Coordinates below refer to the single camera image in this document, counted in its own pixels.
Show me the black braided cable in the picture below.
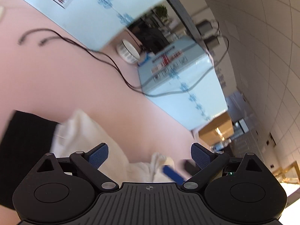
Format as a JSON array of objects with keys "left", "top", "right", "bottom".
[
  {"left": 39, "top": 35, "right": 144, "bottom": 95},
  {"left": 18, "top": 29, "right": 144, "bottom": 95}
]

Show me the large light blue cardboard box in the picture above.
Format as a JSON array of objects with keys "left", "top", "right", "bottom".
[{"left": 8, "top": 0, "right": 170, "bottom": 52}]

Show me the blue tissue pack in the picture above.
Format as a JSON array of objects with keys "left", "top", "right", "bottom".
[{"left": 138, "top": 53, "right": 155, "bottom": 66}]

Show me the dark metal bar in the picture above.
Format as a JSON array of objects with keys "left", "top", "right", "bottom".
[{"left": 167, "top": 0, "right": 207, "bottom": 50}]

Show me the white bowl with black stripes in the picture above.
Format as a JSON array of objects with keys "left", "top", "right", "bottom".
[{"left": 116, "top": 39, "right": 141, "bottom": 64}]

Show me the green potted plant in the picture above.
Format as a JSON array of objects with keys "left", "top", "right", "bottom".
[{"left": 154, "top": 5, "right": 170, "bottom": 20}]

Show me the black power adapter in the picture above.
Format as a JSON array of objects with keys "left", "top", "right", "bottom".
[{"left": 196, "top": 20, "right": 221, "bottom": 41}]

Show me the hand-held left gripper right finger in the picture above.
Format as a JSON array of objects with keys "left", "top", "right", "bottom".
[{"left": 180, "top": 142, "right": 267, "bottom": 191}]

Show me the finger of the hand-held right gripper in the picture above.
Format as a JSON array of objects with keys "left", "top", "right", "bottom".
[
  {"left": 163, "top": 165, "right": 186, "bottom": 185},
  {"left": 184, "top": 159, "right": 200, "bottom": 173}
]

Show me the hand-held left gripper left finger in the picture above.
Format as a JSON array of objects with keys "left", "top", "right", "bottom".
[{"left": 37, "top": 142, "right": 119, "bottom": 191}]

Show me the dark cloth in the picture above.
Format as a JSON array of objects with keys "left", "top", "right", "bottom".
[{"left": 0, "top": 110, "right": 64, "bottom": 211}]

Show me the small light blue labelled box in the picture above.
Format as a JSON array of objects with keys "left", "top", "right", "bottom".
[{"left": 137, "top": 37, "right": 229, "bottom": 131}]

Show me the brown cardboard box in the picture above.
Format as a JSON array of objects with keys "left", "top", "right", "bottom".
[{"left": 198, "top": 111, "right": 235, "bottom": 146}]

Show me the white cloth garment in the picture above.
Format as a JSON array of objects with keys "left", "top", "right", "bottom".
[{"left": 50, "top": 109, "right": 179, "bottom": 184}]

